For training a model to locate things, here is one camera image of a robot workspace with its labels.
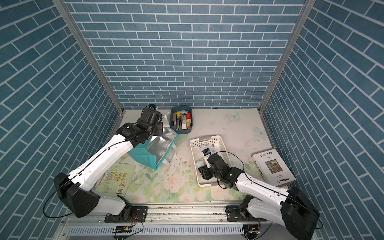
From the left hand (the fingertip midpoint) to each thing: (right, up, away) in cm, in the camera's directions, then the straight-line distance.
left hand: (162, 125), depth 78 cm
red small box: (+11, +7, +37) cm, 39 cm away
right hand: (+22, -24, +5) cm, 33 cm away
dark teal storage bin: (+6, +4, +34) cm, 34 cm away
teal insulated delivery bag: (-6, -16, +15) cm, 23 cm away
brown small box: (+1, +6, +33) cm, 34 cm away
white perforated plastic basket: (+31, -14, +21) cm, 40 cm away
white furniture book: (+63, -26, +7) cm, 69 cm away
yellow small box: (+3, +9, +37) cm, 38 cm away
